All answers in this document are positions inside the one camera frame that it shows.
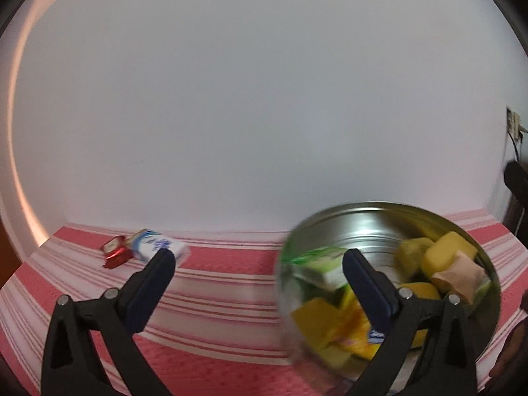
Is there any white blue tissue pack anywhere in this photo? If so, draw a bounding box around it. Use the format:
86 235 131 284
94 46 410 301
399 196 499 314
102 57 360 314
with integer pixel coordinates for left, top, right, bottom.
131 228 190 263

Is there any yellow orange packet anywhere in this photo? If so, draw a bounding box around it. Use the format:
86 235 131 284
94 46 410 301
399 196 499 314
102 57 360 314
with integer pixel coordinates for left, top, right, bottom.
326 297 387 360

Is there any green white box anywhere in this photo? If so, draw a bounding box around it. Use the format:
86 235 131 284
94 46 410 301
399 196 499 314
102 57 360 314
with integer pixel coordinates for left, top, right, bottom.
291 247 351 292

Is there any person's right hand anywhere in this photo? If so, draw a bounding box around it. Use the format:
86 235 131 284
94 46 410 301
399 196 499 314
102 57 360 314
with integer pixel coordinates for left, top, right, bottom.
490 321 528 385

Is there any red striped cloth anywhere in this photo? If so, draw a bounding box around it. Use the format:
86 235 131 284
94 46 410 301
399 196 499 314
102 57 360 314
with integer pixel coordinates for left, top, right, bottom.
0 210 528 396

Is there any wooden door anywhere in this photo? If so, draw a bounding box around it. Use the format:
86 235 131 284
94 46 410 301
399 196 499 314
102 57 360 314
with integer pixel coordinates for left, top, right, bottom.
0 225 23 287

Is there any black rounded object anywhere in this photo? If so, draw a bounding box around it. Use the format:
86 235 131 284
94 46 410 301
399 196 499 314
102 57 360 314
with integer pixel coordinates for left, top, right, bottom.
504 160 528 199

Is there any round metal bowl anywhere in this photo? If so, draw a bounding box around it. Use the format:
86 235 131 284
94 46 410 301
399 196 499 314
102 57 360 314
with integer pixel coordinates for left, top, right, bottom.
274 202 502 392

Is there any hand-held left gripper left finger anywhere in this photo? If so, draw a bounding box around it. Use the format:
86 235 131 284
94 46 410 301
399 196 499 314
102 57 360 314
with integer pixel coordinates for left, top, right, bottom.
41 248 177 396

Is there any red foil candy wrapper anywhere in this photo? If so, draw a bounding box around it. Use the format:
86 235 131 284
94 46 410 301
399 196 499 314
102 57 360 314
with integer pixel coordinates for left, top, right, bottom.
101 236 135 268

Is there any dark brown furniture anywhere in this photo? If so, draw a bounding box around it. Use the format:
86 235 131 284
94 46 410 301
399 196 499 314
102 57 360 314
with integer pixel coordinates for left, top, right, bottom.
501 192 528 253

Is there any yellow sponge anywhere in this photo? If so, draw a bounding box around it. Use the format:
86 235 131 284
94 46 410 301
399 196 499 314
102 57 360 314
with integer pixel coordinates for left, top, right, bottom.
291 297 344 348
421 231 478 279

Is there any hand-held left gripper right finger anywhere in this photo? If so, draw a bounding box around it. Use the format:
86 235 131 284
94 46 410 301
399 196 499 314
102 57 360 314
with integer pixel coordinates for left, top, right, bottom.
342 248 479 396

